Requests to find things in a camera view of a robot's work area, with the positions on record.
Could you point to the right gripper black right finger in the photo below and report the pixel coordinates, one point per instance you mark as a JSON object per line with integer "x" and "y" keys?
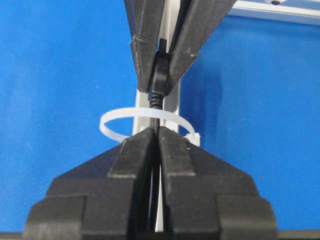
{"x": 207, "y": 198}

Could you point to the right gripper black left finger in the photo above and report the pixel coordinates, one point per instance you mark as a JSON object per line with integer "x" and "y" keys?
{"x": 105, "y": 198}

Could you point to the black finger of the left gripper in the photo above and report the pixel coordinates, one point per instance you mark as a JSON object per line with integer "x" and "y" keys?
{"x": 197, "y": 20}
{"x": 144, "y": 19}

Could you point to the white zip tie loop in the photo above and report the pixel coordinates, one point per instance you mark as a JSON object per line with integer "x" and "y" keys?
{"x": 132, "y": 112}

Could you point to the aluminium extrusion frame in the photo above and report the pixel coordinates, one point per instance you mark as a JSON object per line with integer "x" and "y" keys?
{"x": 233, "y": 148}

